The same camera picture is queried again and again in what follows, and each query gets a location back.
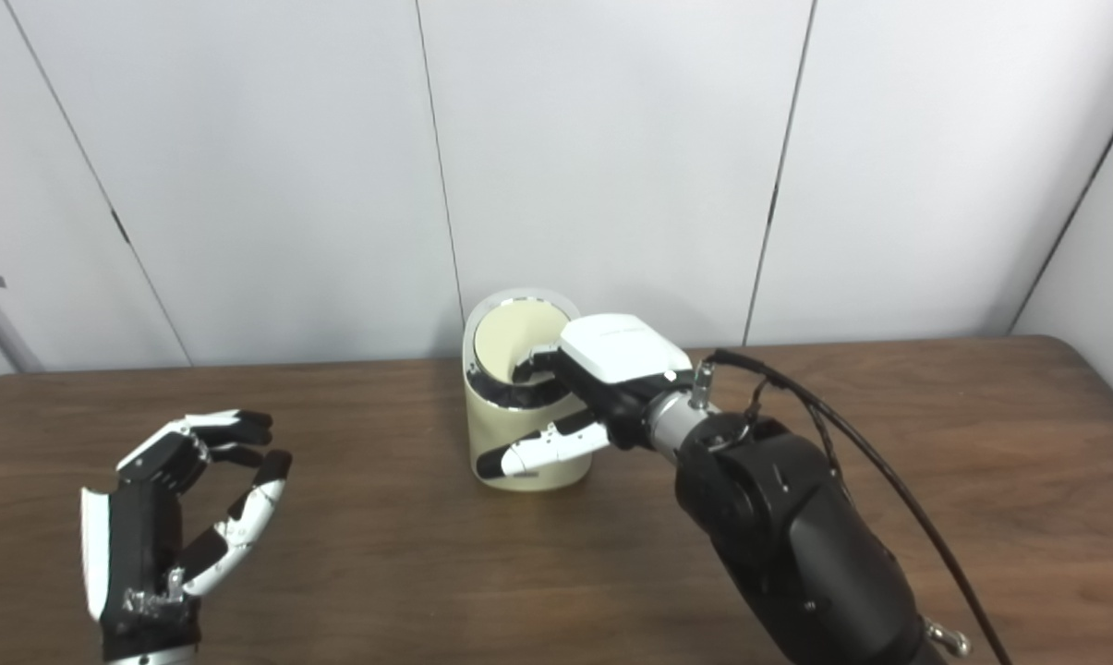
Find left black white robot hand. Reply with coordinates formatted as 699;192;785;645
79;408;295;662

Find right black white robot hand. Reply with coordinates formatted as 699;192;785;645
475;313;697;480

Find cream round bin lid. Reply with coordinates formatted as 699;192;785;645
474;299;572;385

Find cream-colored desktop trash bin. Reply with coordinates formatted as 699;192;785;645
462;287;596;493

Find black bin liner bag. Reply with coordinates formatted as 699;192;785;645
467;355;568;413

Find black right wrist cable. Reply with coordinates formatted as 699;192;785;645
690;347;1015;665

